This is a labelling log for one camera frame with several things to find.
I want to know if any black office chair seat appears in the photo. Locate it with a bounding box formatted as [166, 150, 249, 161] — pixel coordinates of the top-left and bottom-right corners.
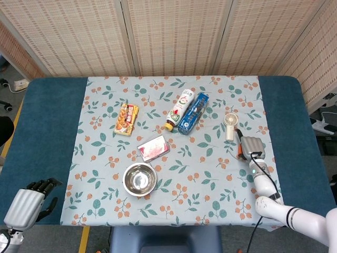
[0, 115, 14, 150]

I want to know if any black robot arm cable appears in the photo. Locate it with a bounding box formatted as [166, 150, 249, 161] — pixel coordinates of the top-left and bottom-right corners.
[246, 151, 284, 253]

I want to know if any stainless steel bowl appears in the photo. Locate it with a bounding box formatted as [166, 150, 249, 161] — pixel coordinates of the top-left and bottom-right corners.
[122, 162, 157, 197]

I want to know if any white bottle yellow cap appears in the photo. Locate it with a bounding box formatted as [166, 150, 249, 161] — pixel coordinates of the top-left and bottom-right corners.
[164, 89, 196, 132]

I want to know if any woven bamboo screen panel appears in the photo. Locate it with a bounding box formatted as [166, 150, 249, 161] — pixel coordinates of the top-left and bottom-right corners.
[122, 0, 234, 77]
[213, 0, 331, 77]
[276, 5, 337, 114]
[0, 21, 46, 80]
[0, 0, 134, 79]

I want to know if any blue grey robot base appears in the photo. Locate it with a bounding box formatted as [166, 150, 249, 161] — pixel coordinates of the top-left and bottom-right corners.
[109, 226, 222, 253]

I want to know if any pink white packet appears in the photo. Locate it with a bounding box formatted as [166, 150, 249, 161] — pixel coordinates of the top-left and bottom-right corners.
[137, 135, 171, 162]

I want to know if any white power strip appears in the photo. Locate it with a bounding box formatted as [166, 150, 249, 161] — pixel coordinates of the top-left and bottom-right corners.
[312, 118, 337, 135]

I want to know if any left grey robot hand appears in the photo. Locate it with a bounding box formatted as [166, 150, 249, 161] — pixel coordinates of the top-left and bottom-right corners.
[3, 178, 64, 230]

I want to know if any long blue carton box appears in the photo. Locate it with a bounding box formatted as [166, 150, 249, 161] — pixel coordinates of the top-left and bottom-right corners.
[177, 92, 210, 135]

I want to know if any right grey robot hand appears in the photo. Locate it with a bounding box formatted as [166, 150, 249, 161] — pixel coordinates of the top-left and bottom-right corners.
[235, 128, 266, 162]

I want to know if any white floor cable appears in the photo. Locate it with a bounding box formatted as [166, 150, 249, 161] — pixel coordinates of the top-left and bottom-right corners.
[321, 111, 337, 124]

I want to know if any yellow curry box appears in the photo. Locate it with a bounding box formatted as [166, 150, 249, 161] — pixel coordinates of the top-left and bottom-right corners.
[113, 103, 140, 137]

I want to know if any white handheld fan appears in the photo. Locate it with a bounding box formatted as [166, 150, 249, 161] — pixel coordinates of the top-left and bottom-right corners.
[224, 113, 237, 142]

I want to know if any floral tablecloth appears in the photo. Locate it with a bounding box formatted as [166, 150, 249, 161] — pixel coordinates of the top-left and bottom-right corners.
[60, 75, 288, 232]

